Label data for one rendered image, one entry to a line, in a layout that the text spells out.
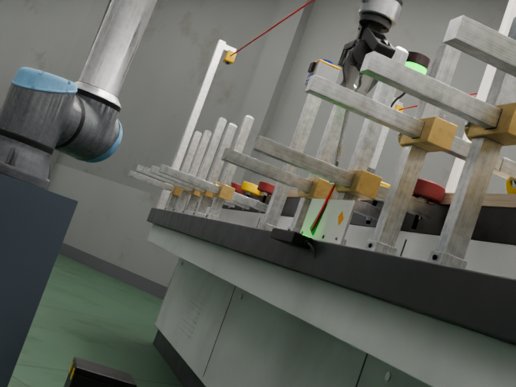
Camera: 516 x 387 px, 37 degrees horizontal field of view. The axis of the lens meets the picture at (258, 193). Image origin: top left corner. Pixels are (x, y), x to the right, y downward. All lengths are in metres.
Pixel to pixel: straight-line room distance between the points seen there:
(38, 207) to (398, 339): 0.94
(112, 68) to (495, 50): 1.29
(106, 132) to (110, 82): 0.13
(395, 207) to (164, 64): 6.78
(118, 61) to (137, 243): 5.59
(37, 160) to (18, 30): 8.61
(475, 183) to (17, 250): 1.08
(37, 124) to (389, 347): 1.00
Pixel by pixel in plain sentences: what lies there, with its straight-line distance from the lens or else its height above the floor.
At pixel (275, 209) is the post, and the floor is 0.77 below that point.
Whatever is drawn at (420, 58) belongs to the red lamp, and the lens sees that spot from 1.80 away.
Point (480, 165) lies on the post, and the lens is 1.28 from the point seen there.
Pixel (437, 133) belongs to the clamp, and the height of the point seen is 0.94.
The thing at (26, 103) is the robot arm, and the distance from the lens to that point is 1.90.
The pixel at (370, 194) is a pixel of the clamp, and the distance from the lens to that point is 1.66.
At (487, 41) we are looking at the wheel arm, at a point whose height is 0.94.
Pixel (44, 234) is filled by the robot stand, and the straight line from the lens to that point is 1.91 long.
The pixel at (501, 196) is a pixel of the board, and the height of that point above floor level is 0.89.
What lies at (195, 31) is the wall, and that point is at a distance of 8.06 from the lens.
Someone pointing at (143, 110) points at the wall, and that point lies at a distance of 8.12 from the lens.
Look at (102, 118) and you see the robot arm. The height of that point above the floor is 0.82.
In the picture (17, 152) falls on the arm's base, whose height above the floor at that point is 0.66.
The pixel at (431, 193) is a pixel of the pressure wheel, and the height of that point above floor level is 0.88.
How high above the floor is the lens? 0.60
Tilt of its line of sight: 5 degrees up
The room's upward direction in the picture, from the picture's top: 20 degrees clockwise
